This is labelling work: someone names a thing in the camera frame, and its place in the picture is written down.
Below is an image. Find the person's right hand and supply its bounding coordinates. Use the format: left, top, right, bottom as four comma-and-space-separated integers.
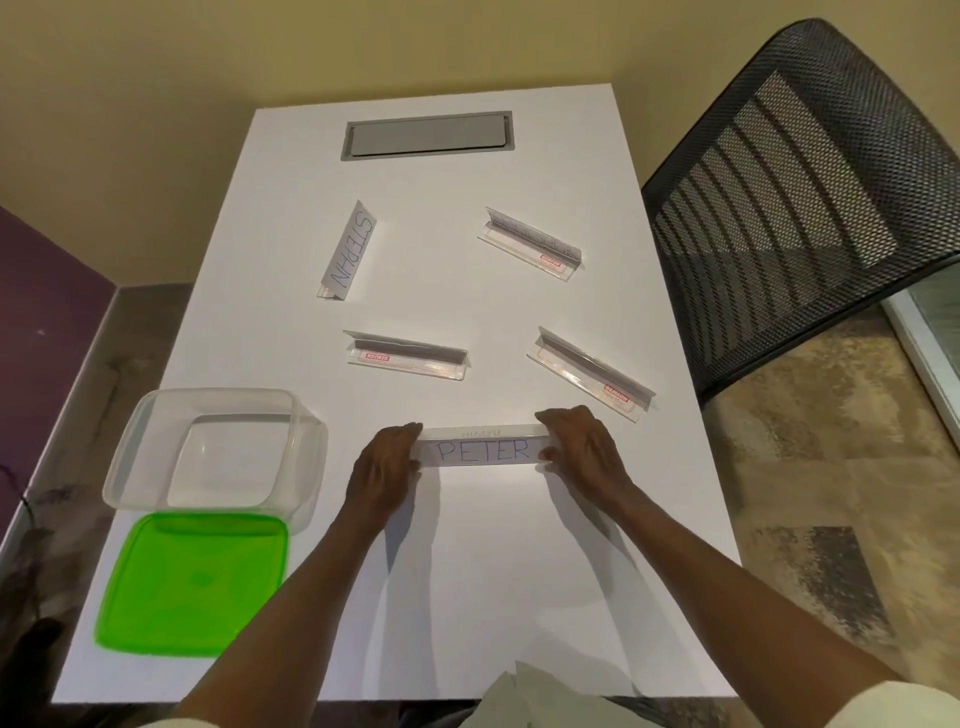
533, 404, 635, 519

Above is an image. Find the person's left hand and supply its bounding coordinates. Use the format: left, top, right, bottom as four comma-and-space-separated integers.
344, 421, 425, 530

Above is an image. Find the clear plastic container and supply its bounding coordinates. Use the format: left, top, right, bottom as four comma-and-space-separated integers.
101, 387, 330, 538

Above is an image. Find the green plastic lid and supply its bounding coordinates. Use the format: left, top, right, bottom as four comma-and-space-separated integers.
93, 511, 290, 660

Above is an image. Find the person's right forearm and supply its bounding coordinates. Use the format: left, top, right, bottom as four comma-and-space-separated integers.
566, 483, 913, 728

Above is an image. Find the person's left forearm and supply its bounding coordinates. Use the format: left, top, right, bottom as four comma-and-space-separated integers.
173, 509, 410, 728

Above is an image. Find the pale green shirt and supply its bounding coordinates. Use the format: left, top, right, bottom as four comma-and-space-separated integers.
146, 659, 960, 728

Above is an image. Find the black mesh office chair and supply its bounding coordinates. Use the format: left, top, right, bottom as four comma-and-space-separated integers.
641, 18, 960, 406

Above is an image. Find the white-framed glass door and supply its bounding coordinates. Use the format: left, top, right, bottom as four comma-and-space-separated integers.
881, 262, 960, 459

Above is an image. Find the black chair base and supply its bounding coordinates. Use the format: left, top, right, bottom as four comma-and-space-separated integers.
14, 618, 65, 706

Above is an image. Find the grey table cable hatch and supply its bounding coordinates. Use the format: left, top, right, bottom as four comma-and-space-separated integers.
341, 110, 516, 162

